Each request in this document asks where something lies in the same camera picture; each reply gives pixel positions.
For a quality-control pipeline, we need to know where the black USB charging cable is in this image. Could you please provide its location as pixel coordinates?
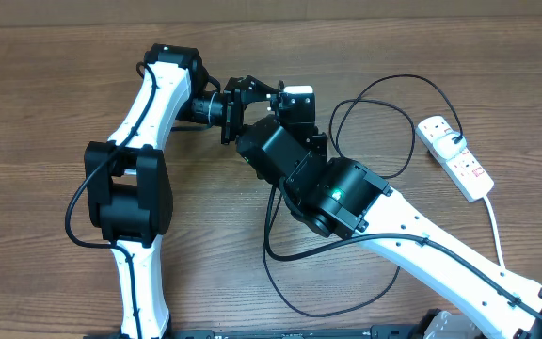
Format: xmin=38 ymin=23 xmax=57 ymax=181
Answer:
xmin=262 ymin=73 xmax=465 ymax=318

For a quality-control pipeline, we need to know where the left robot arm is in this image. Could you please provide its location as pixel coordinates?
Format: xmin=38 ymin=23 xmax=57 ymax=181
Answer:
xmin=77 ymin=44 xmax=279 ymax=338

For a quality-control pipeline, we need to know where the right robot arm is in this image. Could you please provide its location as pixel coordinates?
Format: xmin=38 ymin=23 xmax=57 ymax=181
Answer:
xmin=237 ymin=91 xmax=542 ymax=338

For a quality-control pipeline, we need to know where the white charger plug adapter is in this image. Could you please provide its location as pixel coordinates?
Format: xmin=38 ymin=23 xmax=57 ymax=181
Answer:
xmin=432 ymin=132 xmax=467 ymax=163

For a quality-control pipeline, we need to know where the white power strip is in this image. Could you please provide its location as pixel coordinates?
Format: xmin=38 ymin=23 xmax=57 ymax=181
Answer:
xmin=416 ymin=116 xmax=494 ymax=202

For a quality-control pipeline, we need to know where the white power strip cord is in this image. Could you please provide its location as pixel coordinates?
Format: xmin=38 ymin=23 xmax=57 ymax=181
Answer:
xmin=482 ymin=193 xmax=507 ymax=270

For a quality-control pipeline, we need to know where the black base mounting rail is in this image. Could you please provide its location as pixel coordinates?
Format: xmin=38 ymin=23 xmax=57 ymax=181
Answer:
xmin=82 ymin=321 xmax=422 ymax=339

